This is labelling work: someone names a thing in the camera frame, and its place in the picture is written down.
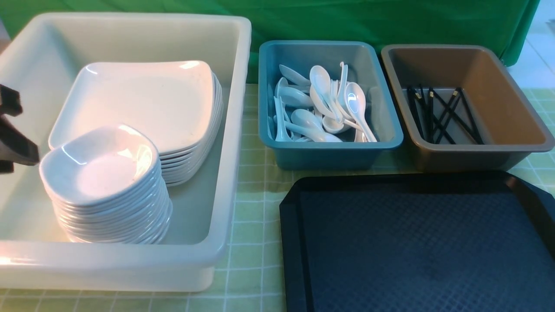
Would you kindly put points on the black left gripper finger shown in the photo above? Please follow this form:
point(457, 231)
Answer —
point(15, 147)
point(10, 101)

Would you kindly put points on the white small bowl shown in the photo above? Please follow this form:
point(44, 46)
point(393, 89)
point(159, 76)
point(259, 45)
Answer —
point(100, 165)

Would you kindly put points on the large white plastic tub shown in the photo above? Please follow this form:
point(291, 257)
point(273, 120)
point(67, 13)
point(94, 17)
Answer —
point(42, 63)

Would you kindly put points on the stack of white small bowls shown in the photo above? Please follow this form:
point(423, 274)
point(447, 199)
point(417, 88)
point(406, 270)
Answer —
point(139, 217)

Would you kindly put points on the stack of white square plates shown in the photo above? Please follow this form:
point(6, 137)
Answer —
point(204, 143)

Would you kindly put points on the green checkered tablecloth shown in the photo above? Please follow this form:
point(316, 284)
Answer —
point(249, 278)

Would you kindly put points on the white soup spoon front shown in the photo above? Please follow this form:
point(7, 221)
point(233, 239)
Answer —
point(306, 124)

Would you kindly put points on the white ceramic soup spoon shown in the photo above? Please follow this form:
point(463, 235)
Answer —
point(356, 104)

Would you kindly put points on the blue plastic spoon bin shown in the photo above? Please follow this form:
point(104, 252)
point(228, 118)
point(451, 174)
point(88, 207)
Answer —
point(312, 75)

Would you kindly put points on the black chopstick gold band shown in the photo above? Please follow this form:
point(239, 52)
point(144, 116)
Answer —
point(413, 103)

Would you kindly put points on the black chopstick crossing diagonal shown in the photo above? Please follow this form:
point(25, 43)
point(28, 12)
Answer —
point(455, 111)

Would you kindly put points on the brown plastic chopstick bin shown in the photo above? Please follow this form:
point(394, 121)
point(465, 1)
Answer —
point(508, 123)

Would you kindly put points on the black plastic serving tray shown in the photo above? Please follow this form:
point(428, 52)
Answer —
point(446, 242)

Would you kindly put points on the green backdrop cloth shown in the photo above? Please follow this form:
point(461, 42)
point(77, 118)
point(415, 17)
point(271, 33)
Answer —
point(499, 25)

